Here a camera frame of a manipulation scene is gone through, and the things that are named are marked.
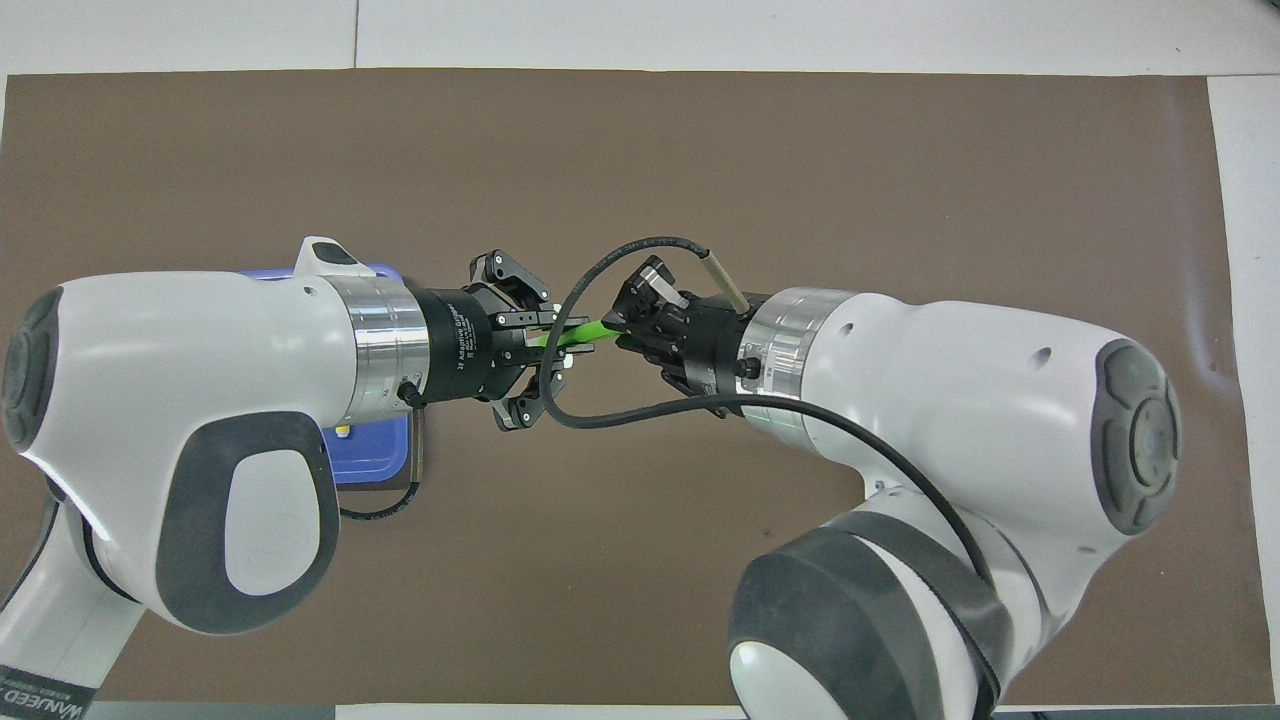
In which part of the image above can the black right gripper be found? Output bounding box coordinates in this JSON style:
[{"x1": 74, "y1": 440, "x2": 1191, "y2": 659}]
[{"x1": 605, "y1": 255, "x2": 773, "y2": 401}]

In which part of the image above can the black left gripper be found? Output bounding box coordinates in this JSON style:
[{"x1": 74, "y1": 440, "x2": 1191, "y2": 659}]
[{"x1": 425, "y1": 250, "x2": 573, "y2": 433}]

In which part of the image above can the brown table mat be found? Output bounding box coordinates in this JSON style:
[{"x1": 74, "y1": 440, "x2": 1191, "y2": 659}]
[{"x1": 0, "y1": 68, "x2": 1246, "y2": 706}]

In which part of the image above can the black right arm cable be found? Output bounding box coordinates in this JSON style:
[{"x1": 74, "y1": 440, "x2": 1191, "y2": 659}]
[{"x1": 540, "y1": 237, "x2": 1001, "y2": 701}]

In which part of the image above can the blue plastic tray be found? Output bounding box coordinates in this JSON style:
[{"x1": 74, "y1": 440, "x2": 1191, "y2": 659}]
[{"x1": 240, "y1": 262, "x2": 413, "y2": 488}]

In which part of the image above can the green highlighter pen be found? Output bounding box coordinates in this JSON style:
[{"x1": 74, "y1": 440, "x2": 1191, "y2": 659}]
[{"x1": 530, "y1": 315, "x2": 626, "y2": 351}]

